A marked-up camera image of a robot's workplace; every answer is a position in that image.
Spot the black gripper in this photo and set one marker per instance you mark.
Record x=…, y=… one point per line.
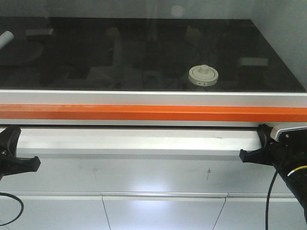
x=288, y=156

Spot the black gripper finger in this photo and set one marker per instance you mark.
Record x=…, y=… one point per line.
x=13, y=165
x=9, y=140

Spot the orange and white sash bar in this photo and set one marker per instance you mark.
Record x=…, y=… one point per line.
x=186, y=109

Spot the glass jar with beige lid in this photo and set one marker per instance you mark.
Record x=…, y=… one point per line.
x=203, y=75

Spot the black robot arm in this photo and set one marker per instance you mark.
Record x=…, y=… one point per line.
x=296, y=183

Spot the white lower cabinet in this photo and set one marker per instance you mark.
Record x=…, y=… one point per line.
x=139, y=179

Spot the white pipe end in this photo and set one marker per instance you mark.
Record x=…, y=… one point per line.
x=5, y=38

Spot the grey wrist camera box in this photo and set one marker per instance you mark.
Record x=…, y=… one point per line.
x=285, y=130

